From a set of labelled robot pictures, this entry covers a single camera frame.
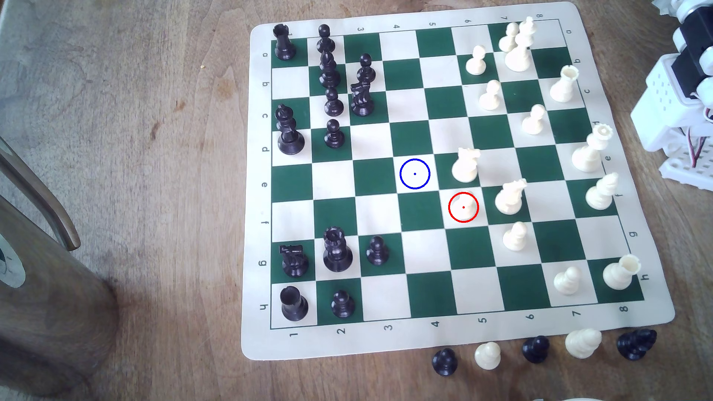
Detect white bishop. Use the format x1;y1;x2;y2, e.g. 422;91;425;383
585;172;620;211
565;328;603;359

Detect red black servo wire bundle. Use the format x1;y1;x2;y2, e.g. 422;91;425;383
686;124;713;168

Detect black pawn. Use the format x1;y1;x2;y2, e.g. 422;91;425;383
324;87;345;117
432;348;459;376
356;53;375;84
324;118;345;149
522;335;551;364
366;236;390;266
316;24;336;53
331;290;356;319

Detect black bishop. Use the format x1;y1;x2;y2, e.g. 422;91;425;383
319;51;341;89

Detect white knight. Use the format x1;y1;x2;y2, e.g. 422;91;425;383
495;179;528;216
451;147;481;183

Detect black knight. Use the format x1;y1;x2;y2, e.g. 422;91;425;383
280;244;310;278
616;329;658;361
350;81;375;117

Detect white queen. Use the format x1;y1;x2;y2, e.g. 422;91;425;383
572;124;613;173

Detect green white chess mat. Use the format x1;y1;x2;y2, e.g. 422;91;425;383
241;1;676;362

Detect black queen left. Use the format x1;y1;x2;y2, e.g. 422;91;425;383
276;104;306;156

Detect white king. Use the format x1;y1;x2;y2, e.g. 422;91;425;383
505;16;538;72

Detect white rook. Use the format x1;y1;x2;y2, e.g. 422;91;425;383
603;254;642;291
550;65;580;103

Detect black rook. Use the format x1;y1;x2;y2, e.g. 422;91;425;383
272;23;297;61
280;286;309;322

